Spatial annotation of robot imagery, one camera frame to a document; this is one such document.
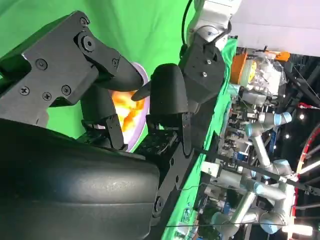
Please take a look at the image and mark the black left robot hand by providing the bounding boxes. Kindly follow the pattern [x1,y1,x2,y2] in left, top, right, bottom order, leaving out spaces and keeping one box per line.
[131,37,226,114]

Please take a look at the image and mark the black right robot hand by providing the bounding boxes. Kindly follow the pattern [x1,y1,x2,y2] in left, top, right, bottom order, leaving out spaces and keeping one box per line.
[0,10,195,240]

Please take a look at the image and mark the orange toy bread roll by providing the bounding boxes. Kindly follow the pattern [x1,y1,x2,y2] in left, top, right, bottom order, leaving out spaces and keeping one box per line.
[111,89,148,133]

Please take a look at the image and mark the orange storage bin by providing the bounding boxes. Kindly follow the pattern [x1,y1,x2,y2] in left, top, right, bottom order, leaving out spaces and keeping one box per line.
[230,52,249,85]

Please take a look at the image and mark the black flat panel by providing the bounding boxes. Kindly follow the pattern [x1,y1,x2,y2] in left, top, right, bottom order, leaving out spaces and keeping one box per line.
[191,96,221,155]

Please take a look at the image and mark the clear plastic bag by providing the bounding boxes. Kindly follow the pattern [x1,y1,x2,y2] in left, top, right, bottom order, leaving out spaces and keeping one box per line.
[247,53,287,97]

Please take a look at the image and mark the lilac plate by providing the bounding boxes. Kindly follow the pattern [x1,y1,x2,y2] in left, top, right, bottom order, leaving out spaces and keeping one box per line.
[94,61,152,153]

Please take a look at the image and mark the green table cloth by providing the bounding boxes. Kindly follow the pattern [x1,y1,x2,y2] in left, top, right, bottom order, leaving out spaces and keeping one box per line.
[0,0,238,240]

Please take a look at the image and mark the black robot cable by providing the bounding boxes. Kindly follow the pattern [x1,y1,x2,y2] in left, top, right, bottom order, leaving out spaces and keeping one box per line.
[178,0,195,61]

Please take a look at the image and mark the red hoop frame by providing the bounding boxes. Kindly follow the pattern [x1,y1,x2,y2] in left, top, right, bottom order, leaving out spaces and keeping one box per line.
[291,102,320,216]

